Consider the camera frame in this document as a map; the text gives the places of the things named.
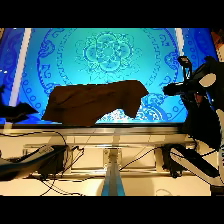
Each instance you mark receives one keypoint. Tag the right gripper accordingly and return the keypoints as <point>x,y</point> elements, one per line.
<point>175,89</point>

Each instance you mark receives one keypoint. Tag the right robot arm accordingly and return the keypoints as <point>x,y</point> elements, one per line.
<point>203,110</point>

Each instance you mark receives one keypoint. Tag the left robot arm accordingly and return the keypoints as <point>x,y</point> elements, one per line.
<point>26,163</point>

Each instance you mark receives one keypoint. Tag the brown garment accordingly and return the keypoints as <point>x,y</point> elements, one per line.
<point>90,103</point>

